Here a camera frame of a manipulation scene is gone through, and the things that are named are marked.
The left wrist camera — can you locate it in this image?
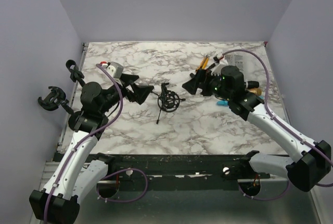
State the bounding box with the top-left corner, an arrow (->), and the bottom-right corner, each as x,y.
100,61 -> 124,79

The black microphone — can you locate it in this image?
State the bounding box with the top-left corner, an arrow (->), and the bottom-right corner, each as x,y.
245,81 -> 260,89

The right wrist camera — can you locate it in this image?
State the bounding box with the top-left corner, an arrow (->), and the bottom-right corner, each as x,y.
208,56 -> 228,76

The black round-base shockmount stand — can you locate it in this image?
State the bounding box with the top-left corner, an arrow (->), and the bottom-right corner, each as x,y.
37,86 -> 74,117

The black round-base mic stand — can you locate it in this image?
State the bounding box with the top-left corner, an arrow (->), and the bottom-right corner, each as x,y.
66,59 -> 85,88

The black T-handle tool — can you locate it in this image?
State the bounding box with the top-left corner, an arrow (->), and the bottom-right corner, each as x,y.
190,63 -> 216,78

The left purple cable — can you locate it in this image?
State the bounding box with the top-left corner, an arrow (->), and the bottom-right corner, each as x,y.
43,62 -> 149,224

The gold microphone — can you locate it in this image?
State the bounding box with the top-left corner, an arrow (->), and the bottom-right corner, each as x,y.
249,88 -> 262,96

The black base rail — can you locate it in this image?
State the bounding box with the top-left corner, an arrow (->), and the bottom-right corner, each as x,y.
83,153 -> 287,192

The blue microphone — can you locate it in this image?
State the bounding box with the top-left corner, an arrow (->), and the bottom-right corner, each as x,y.
216,100 -> 228,106

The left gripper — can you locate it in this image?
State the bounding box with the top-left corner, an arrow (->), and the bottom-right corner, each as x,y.
99,73 -> 153,114

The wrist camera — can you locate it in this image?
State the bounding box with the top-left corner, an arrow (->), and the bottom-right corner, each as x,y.
100,61 -> 124,79
208,56 -> 228,76

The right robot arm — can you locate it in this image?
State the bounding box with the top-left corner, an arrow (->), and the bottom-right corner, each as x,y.
182,66 -> 331,192

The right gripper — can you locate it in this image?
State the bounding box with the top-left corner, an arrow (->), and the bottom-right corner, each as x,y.
182,68 -> 232,101

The clear plastic screw box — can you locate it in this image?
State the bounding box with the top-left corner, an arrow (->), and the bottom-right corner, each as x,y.
224,53 -> 246,73

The yellow utility knife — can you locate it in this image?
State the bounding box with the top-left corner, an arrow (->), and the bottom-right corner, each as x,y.
196,55 -> 209,72

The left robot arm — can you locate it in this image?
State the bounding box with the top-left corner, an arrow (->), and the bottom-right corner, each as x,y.
29,71 -> 154,223

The black tripod mic stand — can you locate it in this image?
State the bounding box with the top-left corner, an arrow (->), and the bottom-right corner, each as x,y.
152,82 -> 186,125

